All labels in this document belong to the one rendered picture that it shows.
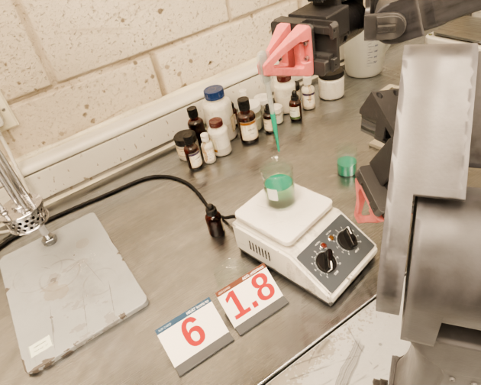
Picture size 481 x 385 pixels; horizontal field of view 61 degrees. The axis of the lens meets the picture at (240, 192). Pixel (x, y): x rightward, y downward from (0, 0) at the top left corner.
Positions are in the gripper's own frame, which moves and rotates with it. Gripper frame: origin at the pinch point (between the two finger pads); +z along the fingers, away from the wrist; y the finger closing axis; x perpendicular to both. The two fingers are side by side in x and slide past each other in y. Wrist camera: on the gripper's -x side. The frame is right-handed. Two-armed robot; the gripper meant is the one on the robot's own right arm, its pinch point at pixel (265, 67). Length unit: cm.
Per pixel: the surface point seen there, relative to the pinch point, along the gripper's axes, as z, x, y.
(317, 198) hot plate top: -3.6, 23.3, 3.8
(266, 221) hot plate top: 5.2, 23.1, 0.3
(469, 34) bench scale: -88, 28, -7
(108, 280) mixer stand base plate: 26.9, 30.3, -18.7
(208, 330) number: 22.1, 30.2, 3.0
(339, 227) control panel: -2.5, 26.2, 8.5
